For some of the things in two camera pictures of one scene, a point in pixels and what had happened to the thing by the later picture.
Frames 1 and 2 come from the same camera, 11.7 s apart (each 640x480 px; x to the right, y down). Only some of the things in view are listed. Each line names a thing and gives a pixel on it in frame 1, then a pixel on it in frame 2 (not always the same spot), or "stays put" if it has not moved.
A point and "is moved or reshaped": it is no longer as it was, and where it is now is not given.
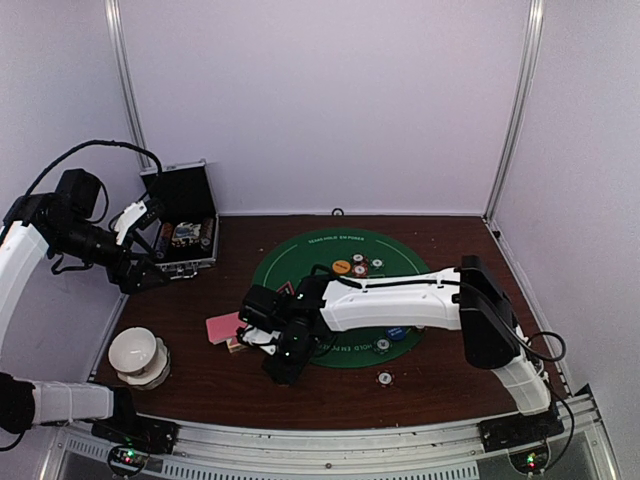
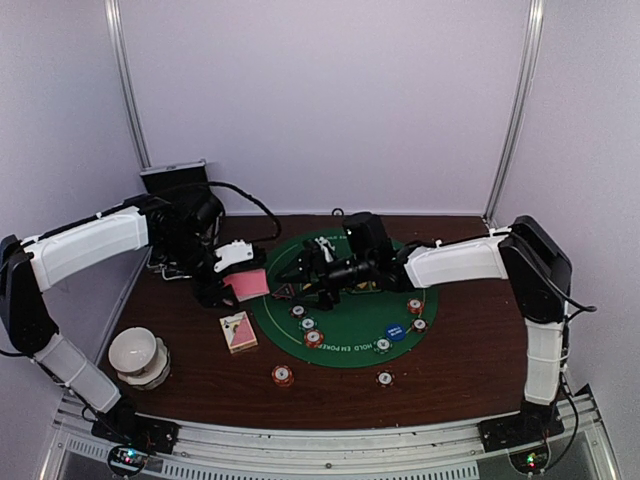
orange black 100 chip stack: [385, 378] is moved or reshaped
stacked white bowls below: [155, 374] stays put
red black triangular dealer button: [286, 288] stays put
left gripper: [128, 281] → [208, 292]
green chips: [382, 344] stays put
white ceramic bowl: [132, 350] stays put
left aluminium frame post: [118, 34] stays put
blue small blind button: [396, 333] stays put
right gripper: [286, 373] → [312, 261]
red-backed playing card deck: [224, 327] → [249, 285]
